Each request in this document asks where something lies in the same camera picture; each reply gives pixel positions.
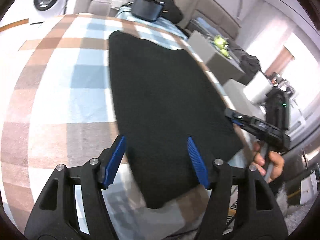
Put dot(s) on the folded blue grey blankets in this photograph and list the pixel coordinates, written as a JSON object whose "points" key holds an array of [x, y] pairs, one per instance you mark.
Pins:
{"points": [[201, 23]]}

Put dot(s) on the grey sofa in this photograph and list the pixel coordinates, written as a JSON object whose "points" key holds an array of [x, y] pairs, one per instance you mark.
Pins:
{"points": [[100, 5]]}

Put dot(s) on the small grey side table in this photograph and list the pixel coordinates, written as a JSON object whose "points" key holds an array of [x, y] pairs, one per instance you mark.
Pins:
{"points": [[237, 95]]}

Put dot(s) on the white carton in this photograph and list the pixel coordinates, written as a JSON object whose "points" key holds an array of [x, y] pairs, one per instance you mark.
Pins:
{"points": [[308, 188]]}

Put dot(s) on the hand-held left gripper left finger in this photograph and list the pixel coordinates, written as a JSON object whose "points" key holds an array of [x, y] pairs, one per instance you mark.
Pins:
{"points": [[115, 160]]}

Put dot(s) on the black cloth heap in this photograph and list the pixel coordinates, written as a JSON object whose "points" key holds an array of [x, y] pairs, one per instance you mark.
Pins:
{"points": [[250, 65]]}

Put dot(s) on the person's right forearm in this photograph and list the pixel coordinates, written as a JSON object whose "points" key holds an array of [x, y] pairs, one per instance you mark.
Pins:
{"points": [[276, 187]]}

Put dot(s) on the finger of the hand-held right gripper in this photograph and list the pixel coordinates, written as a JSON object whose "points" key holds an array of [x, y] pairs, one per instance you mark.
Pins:
{"points": [[235, 117]]}

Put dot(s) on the grey white clothes pile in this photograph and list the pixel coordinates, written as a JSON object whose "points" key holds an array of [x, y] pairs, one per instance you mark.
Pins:
{"points": [[121, 1]]}

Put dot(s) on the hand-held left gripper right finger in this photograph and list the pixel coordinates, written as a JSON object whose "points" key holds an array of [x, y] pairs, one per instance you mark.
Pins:
{"points": [[197, 162]]}

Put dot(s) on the green teapot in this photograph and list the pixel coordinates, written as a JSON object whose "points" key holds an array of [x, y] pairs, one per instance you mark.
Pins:
{"points": [[225, 52], [220, 41]]}

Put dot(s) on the checked brown blue blanket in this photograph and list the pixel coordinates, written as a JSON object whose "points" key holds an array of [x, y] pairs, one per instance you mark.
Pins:
{"points": [[50, 80]]}

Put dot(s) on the black jacket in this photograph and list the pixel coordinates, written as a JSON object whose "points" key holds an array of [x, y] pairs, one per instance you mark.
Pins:
{"points": [[172, 10]]}

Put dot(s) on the black knit sweater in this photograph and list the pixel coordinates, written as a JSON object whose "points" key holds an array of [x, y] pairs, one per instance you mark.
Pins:
{"points": [[162, 105]]}

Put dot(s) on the person's right hand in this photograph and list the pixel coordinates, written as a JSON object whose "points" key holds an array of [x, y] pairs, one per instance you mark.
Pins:
{"points": [[276, 163]]}

